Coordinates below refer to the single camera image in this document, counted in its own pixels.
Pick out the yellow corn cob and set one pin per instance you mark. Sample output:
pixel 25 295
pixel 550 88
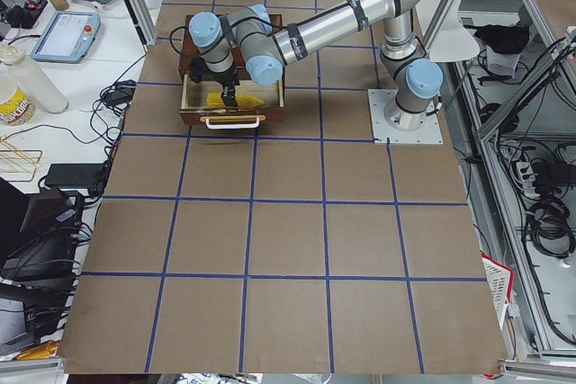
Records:
pixel 244 101

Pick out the near teach pendant tablet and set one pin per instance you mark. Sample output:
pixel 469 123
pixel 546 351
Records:
pixel 67 37

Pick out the white red plastic basket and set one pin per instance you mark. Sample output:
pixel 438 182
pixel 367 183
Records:
pixel 501 280

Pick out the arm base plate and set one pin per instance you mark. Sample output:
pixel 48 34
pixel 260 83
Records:
pixel 392 126

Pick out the white plastic cylinder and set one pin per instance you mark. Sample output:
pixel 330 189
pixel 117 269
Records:
pixel 33 80

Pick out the white lamp shade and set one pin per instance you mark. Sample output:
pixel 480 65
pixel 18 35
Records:
pixel 446 39

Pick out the black power adapter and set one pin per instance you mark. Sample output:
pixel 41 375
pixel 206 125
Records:
pixel 75 175

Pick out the black computer case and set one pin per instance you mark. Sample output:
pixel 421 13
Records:
pixel 38 232

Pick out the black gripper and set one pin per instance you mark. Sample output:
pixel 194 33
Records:
pixel 226 79

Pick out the popcorn paper cup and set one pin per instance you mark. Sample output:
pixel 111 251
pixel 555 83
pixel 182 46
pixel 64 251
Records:
pixel 16 107

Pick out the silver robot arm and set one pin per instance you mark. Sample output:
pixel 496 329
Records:
pixel 266 53

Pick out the dark wooden drawer box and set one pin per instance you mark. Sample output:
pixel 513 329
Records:
pixel 216 38

